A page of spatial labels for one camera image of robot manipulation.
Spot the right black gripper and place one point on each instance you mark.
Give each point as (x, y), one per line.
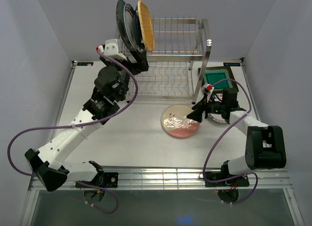
(197, 114)

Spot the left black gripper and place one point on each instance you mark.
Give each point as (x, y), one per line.
(141, 65)

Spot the white plate navy lettered rim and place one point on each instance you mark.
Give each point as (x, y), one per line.
(215, 118)

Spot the dark blue leaf-shaped dish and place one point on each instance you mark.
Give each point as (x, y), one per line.
(137, 31)

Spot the pink cream floral round plate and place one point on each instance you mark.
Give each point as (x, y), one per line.
(175, 122)

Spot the square bamboo-pattern tray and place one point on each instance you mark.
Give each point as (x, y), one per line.
(146, 26)

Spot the white plate green red rim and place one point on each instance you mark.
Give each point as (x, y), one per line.
(129, 15)

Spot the large dark teal round plate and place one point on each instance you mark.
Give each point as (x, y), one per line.
(121, 24)

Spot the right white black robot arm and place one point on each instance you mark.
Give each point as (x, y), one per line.
(265, 146)

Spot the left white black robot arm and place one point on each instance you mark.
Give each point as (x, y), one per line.
(111, 86)

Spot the green square dish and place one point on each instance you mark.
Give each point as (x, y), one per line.
(213, 76)

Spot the stainless steel two-tier dish rack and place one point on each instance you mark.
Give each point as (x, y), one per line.
(178, 62)

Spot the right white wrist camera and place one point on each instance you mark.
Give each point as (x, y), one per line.
(207, 90)

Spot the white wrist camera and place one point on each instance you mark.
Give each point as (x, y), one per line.
(111, 48)
(207, 90)

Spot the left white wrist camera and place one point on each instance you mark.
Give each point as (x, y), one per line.
(111, 48)

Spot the aluminium front rail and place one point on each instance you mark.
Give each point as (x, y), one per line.
(187, 179)

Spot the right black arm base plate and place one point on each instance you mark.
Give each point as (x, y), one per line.
(226, 181)

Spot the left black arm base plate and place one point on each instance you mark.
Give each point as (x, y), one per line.
(107, 179)

